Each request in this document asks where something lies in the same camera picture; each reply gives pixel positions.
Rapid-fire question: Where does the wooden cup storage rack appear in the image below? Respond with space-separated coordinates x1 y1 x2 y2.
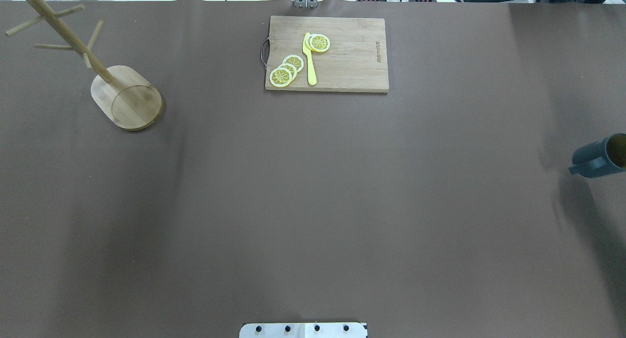
5 0 164 131

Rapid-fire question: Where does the dark teal mug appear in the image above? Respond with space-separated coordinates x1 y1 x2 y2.
568 133 626 178

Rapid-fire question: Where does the wooden cutting board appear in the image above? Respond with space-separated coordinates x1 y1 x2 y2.
265 16 390 93

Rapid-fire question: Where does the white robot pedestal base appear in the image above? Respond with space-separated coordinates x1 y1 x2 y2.
239 322 369 338

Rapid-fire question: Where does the yellow plastic knife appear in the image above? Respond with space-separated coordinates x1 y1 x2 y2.
302 32 317 86

